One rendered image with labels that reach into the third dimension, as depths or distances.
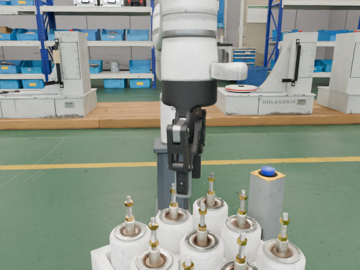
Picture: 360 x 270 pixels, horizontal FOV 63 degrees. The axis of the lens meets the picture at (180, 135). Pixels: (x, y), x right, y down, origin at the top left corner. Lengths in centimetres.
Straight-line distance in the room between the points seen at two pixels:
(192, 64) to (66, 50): 240
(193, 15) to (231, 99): 232
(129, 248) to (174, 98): 41
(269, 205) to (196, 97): 57
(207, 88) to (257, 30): 666
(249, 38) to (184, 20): 661
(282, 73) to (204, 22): 261
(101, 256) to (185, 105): 51
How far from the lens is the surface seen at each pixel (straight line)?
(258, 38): 703
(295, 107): 288
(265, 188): 85
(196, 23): 37
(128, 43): 520
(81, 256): 110
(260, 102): 275
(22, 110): 287
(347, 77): 316
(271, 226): 93
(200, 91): 37
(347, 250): 121
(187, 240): 68
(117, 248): 70
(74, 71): 272
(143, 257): 64
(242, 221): 74
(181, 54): 36
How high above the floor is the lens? 66
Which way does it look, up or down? 16 degrees down
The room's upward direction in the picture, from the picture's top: straight up
